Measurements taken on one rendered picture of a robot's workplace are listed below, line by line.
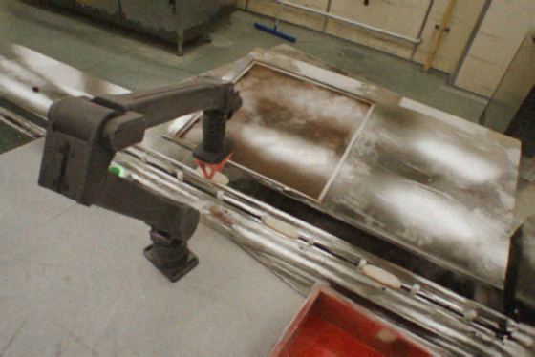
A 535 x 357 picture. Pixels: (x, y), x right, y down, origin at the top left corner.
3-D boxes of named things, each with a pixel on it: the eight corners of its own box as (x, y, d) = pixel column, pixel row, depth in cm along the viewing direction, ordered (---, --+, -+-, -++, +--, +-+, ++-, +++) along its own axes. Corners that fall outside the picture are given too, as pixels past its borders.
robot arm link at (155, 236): (151, 243, 83) (171, 253, 82) (145, 215, 76) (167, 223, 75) (172, 218, 89) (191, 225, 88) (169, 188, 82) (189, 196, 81)
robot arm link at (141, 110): (47, 136, 47) (110, 160, 44) (46, 94, 44) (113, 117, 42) (198, 94, 85) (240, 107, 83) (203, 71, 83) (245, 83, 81)
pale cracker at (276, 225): (262, 224, 96) (262, 221, 95) (268, 216, 98) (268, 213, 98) (295, 241, 93) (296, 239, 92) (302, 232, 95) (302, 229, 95)
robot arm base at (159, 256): (141, 253, 88) (173, 283, 83) (138, 233, 83) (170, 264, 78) (169, 235, 93) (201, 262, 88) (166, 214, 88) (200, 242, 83)
